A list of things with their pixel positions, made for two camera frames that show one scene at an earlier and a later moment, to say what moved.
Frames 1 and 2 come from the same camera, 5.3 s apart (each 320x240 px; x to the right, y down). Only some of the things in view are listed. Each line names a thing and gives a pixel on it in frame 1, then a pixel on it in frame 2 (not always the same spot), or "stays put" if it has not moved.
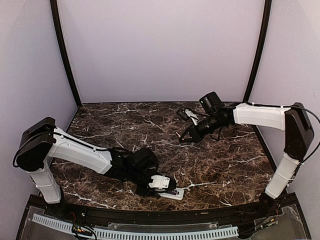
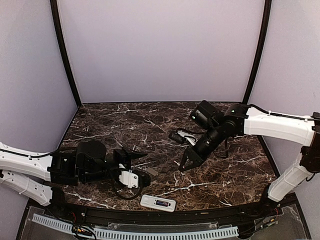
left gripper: x=141 y=192 to x=130 y=156
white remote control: x=179 y=196 to x=158 y=203
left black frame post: x=55 y=11 stays put
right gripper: x=196 y=136 to x=198 y=158
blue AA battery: x=174 y=192 to x=162 y=203
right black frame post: x=267 y=13 stays put
